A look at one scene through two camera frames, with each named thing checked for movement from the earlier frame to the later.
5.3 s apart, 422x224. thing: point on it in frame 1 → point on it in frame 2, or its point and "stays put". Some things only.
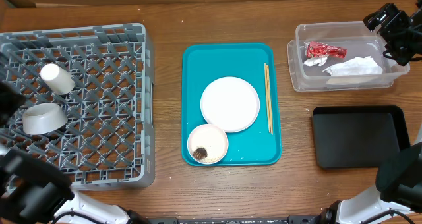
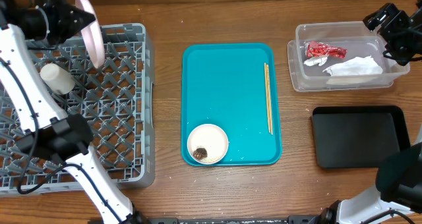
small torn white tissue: [312, 61] stays put
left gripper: [13, 101] → [65, 13]
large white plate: [231, 103] → [91, 33]
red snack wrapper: [314, 49] stays put
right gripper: [403, 56] stays put
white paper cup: [57, 78] stays put
